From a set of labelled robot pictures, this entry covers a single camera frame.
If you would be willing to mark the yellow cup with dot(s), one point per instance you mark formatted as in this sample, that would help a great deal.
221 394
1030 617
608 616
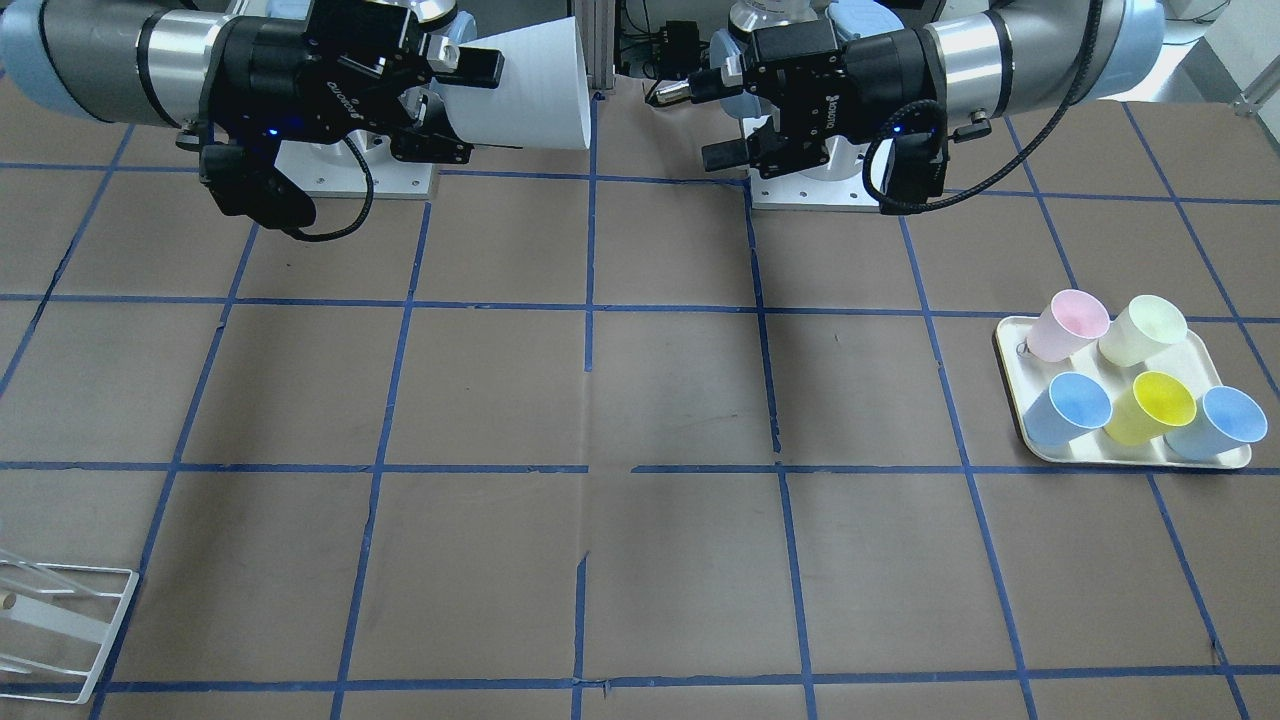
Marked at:
1150 407

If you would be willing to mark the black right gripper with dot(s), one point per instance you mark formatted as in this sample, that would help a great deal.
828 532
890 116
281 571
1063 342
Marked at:
268 68

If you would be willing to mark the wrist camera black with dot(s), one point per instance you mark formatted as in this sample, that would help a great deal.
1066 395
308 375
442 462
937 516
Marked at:
915 170
243 184

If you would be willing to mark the white wire cup rack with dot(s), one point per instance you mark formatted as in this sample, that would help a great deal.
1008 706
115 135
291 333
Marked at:
60 623

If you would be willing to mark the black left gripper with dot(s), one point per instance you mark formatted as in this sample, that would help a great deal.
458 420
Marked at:
880 75

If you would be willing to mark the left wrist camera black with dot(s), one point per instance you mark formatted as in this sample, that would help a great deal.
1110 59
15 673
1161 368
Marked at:
915 170

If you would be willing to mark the blue cup near pink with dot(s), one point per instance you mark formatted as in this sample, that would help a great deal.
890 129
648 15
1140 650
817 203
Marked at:
1071 405

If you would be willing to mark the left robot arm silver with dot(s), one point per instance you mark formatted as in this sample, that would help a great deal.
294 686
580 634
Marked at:
1032 55

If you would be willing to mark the pale green cup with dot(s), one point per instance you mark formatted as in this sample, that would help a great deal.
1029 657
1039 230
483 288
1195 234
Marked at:
1148 325

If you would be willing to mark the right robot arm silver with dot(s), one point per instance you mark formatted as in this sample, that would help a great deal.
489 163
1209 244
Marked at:
148 63

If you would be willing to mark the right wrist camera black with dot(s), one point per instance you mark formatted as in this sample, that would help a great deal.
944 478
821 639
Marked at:
243 184

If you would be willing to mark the blue cup at tray edge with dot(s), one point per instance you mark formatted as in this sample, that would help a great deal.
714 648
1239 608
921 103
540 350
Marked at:
1226 418

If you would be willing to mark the white ikea cup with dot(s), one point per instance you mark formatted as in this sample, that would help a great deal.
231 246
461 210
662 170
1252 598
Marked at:
542 100

